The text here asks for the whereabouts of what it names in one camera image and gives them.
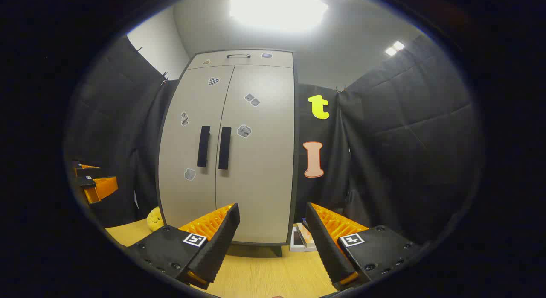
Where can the white flat box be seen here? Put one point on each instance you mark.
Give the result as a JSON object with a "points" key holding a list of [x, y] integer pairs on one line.
{"points": [[295, 242]]}

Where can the small ceiling light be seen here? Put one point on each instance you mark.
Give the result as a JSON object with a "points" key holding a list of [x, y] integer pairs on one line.
{"points": [[394, 48]]}

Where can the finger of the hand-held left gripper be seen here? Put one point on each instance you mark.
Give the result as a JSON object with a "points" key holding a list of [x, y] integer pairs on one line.
{"points": [[102, 187], [85, 169]]}

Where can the large ceiling light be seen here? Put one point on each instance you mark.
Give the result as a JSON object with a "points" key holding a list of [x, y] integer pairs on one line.
{"points": [[277, 10]]}

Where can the grey double-door shoe cabinet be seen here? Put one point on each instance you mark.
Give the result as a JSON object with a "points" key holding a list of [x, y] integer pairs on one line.
{"points": [[277, 251]]}

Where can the yellow plush toy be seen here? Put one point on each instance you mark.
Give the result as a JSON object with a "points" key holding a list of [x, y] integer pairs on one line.
{"points": [[154, 220]]}

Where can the grey cabinet door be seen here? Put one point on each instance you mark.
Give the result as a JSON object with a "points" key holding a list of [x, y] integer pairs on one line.
{"points": [[264, 182], [175, 153]]}

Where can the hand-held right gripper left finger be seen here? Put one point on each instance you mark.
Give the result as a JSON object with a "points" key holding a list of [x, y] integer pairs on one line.
{"points": [[219, 242]]}

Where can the grey cabinet drawer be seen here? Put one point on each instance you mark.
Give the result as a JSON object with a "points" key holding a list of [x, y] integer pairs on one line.
{"points": [[256, 63]]}

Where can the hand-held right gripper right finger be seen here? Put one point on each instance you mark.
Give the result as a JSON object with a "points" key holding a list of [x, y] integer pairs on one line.
{"points": [[324, 242]]}

